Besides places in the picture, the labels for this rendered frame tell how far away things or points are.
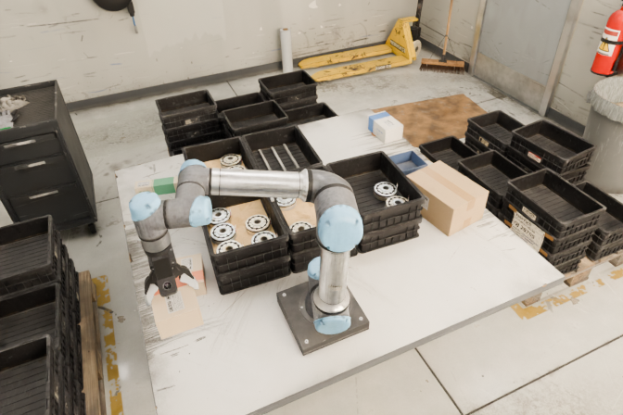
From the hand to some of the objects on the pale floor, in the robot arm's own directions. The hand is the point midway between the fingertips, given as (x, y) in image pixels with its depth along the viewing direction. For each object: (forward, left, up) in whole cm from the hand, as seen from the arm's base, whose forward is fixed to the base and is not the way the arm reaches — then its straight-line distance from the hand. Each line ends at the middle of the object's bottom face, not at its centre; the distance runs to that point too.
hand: (173, 298), depth 134 cm
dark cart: (+200, +58, -120) cm, 240 cm away
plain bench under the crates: (+52, -63, -115) cm, 141 cm away
